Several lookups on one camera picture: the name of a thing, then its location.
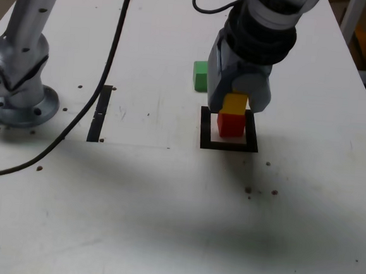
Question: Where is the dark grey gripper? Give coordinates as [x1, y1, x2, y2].
[204, 26, 277, 116]

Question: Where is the yellow cube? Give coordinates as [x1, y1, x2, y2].
[220, 88, 249, 116]

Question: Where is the red cube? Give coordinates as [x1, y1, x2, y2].
[215, 112, 247, 139]

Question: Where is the green cube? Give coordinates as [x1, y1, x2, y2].
[191, 60, 210, 93]

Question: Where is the black tape square outline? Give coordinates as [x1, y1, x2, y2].
[197, 106, 262, 154]

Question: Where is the black tape strip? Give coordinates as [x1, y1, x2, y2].
[86, 84, 114, 144]

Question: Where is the white metal frame post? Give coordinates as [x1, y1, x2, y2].
[339, 0, 366, 39]

